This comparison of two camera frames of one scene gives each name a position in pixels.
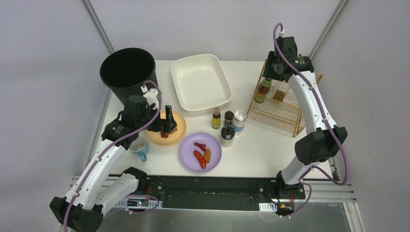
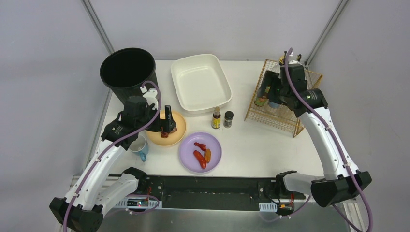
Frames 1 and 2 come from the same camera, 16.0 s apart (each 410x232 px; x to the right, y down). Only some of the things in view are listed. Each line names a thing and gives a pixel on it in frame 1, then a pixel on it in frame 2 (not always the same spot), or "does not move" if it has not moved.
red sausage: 200,159 does not move
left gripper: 163,122 does not move
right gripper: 267,79 to 272,89
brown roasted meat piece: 165,135 does not move
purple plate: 187,157 does not move
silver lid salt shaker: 240,118 to 273,105
